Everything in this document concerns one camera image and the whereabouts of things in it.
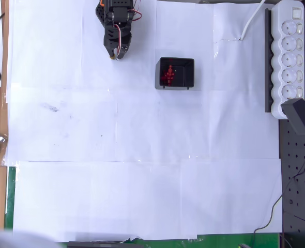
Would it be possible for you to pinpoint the blurry grey object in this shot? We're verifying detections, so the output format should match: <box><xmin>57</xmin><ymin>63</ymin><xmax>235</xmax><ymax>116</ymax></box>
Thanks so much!
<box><xmin>0</xmin><ymin>222</ymin><xmax>62</xmax><ymax>248</ymax></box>

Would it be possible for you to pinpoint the black open box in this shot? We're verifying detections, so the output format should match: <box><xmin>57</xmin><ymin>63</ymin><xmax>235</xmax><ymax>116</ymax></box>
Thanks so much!
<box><xmin>155</xmin><ymin>57</ymin><xmax>195</xmax><ymax>90</ymax></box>

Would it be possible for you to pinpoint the black power adapter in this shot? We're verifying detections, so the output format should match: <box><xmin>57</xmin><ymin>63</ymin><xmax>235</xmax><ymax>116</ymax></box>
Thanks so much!
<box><xmin>281</xmin><ymin>98</ymin><xmax>305</xmax><ymax>143</ymax></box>

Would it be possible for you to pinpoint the pink gripper servo cable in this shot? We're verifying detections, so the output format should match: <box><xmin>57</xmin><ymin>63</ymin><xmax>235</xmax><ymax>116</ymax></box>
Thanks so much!
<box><xmin>114</xmin><ymin>23</ymin><xmax>123</xmax><ymax>54</ymax></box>

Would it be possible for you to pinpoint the thin black adapter cable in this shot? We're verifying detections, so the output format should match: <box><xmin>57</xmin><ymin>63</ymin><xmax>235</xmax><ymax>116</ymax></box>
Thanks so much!
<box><xmin>252</xmin><ymin>139</ymin><xmax>305</xmax><ymax>243</ymax></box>

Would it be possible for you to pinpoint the white power strip cable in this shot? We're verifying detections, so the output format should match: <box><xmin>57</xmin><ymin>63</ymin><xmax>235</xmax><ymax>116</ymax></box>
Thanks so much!
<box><xmin>239</xmin><ymin>0</ymin><xmax>267</xmax><ymax>41</ymax></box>

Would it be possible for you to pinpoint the green cutting mat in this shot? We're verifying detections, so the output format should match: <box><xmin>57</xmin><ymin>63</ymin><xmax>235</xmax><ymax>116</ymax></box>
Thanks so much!
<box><xmin>4</xmin><ymin>166</ymin><xmax>283</xmax><ymax>248</ymax></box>

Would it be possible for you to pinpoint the black perforated pegboard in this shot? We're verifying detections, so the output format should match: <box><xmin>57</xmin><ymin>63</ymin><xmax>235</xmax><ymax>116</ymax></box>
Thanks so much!
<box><xmin>278</xmin><ymin>0</ymin><xmax>305</xmax><ymax>248</ymax></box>

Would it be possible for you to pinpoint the black flat device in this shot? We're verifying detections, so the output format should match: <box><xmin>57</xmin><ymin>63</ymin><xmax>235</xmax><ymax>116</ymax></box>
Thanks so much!
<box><xmin>66</xmin><ymin>240</ymin><xmax>145</xmax><ymax>248</ymax></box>

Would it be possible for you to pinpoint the white paper table cover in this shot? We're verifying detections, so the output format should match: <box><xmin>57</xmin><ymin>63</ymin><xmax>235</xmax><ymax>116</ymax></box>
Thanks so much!
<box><xmin>4</xmin><ymin>0</ymin><xmax>284</xmax><ymax>243</ymax></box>

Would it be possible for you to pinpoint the white power strip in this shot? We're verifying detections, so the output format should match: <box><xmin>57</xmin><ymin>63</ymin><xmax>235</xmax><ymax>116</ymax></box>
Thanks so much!
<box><xmin>270</xmin><ymin>0</ymin><xmax>305</xmax><ymax>120</ymax></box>

